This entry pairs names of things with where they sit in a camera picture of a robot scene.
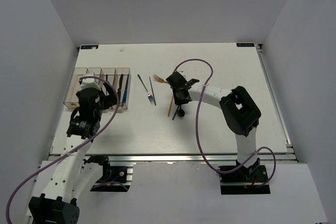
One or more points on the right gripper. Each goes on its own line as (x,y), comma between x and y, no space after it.
(177,101)

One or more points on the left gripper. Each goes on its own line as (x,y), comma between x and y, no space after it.
(110,99)

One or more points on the orange chopstick long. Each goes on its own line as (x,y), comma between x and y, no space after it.
(170,106)

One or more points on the black spoon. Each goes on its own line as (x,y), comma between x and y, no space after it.
(180,112)

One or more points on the blue knife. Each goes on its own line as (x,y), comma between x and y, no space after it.
(125,91)

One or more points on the black knife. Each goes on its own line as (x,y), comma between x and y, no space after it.
(119,88)

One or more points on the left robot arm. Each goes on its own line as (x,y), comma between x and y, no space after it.
(74,174)

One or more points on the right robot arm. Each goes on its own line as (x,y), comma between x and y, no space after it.
(240,112)

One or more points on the gold ornate fork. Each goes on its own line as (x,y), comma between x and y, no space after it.
(159,79)

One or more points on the rainbow fork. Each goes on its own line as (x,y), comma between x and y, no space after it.
(150,96)

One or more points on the clear four-compartment container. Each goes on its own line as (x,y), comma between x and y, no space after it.
(71,100)

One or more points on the right blue table label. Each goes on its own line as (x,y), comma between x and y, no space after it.
(245,44)

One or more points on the blue table label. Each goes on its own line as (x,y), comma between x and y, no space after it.
(245,44)
(88,47)

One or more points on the left blue table label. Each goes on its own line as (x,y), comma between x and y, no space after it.
(88,47)

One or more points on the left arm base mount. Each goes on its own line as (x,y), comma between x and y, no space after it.
(115,178)

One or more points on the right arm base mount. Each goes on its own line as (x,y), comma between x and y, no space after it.
(237,183)

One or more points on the aluminium table frame rail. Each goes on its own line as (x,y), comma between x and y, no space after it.
(289,146)

